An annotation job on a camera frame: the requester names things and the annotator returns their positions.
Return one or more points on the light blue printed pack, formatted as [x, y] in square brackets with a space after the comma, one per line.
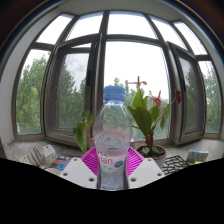
[197, 156]

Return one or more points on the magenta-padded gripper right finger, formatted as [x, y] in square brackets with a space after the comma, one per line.
[145, 171]

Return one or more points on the black grid trivet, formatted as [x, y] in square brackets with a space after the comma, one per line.
[175, 164]

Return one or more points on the small white and yellow box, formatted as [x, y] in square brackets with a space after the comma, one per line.
[25, 159]

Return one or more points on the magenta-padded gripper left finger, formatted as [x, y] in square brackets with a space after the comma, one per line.
[79, 172]

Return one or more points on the colourful printed booklet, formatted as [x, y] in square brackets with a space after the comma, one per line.
[63, 161]

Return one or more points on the potted plant in white pot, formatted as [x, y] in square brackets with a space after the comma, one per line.
[143, 120]

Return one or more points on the clear blue-capped water bottle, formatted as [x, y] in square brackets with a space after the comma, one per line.
[112, 140]

